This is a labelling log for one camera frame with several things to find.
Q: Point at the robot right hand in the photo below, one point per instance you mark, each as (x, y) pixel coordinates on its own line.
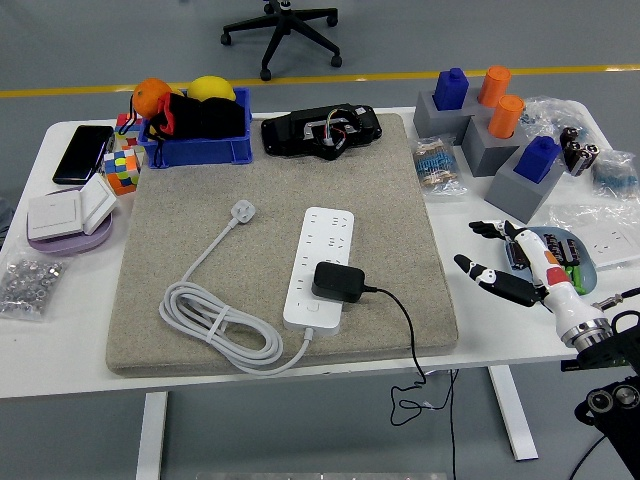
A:
(555, 275)

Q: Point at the green battery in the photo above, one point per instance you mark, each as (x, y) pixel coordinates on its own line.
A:
(577, 277)

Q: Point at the light blue plate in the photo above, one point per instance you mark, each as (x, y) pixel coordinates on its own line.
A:
(591, 274)

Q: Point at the clear plastic bag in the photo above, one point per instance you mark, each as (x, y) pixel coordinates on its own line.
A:
(565, 215)

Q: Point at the grey holder block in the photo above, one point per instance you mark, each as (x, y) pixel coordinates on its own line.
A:
(482, 155)
(425, 122)
(515, 195)

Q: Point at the black table control panel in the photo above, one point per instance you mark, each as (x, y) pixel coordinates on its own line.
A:
(595, 365)

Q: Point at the blue square peg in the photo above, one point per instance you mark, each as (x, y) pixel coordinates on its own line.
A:
(537, 160)
(450, 90)

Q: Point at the clear bag of resistors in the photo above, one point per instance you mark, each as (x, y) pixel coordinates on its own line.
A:
(615, 175)
(435, 165)
(555, 112)

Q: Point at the bundle of dark capacitors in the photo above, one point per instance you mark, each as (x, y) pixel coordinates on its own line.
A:
(580, 152)

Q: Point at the orange cylinder peg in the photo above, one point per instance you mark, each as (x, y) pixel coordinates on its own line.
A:
(505, 117)
(494, 87)

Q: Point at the black open electronic housing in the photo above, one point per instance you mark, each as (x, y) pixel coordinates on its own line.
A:
(290, 135)

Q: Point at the grey-brown mat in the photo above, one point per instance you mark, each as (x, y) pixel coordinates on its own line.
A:
(200, 200)

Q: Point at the blue plastic bin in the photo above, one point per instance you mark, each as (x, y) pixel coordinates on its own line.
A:
(200, 150)

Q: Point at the yellow lemon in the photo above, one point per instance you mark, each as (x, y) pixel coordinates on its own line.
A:
(210, 89)

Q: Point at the orange fruit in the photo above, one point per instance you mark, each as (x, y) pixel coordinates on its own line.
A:
(150, 95)

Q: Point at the colourful puzzle cube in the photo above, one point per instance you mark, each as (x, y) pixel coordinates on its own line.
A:
(122, 172)
(125, 125)

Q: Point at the purple tray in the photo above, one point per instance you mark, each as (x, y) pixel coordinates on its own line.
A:
(70, 245)

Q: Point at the black smartphone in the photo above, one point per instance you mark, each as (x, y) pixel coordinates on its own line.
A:
(82, 152)

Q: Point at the clear bag of metal nuts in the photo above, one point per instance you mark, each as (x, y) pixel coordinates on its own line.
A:
(30, 285)

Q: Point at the white wall socket panel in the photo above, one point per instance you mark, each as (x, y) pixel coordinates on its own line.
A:
(607, 247)

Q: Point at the small white wall switch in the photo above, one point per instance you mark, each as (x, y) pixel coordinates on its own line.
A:
(97, 202)

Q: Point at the large white wall switch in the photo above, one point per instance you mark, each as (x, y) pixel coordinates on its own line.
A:
(55, 215)

